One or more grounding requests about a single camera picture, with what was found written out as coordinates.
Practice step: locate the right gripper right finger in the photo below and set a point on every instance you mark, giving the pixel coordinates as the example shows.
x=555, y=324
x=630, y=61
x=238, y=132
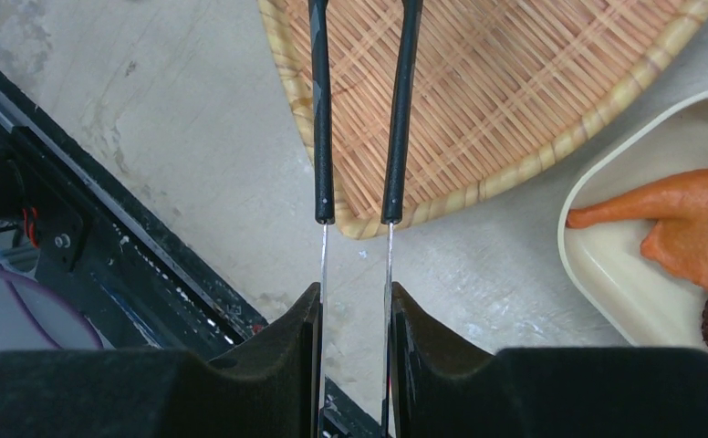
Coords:
x=445, y=386

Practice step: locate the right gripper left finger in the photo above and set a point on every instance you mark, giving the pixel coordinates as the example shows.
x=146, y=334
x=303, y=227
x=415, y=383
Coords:
x=268, y=386

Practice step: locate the beige lunch box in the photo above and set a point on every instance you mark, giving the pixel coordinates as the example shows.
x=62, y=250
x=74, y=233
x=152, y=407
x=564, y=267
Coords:
x=648, y=306

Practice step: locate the woven bamboo basket tray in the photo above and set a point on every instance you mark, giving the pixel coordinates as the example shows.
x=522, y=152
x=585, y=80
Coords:
x=503, y=90

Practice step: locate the black metal tongs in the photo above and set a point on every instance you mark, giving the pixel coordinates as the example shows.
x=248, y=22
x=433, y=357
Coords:
x=396, y=165

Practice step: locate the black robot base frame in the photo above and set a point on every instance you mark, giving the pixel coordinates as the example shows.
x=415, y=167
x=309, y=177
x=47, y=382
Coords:
x=114, y=264

